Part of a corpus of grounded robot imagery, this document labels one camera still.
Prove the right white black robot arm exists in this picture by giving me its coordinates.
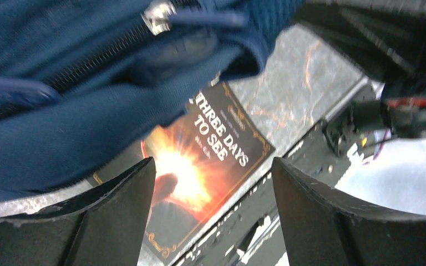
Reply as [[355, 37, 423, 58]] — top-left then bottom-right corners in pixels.
[[295, 1, 426, 99]]

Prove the navy blue student backpack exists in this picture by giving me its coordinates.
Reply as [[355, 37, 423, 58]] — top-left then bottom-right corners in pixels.
[[0, 1, 303, 202]]

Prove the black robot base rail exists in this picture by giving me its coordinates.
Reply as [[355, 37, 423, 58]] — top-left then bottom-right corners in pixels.
[[176, 84, 426, 266]]

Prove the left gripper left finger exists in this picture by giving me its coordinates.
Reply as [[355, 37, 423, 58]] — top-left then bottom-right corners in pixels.
[[0, 158, 156, 265]]

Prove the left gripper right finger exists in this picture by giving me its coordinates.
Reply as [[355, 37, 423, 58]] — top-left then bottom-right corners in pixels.
[[271, 157, 426, 265]]

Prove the Three Days To See book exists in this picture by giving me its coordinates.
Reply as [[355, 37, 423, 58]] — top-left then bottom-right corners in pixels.
[[88, 83, 274, 265]]

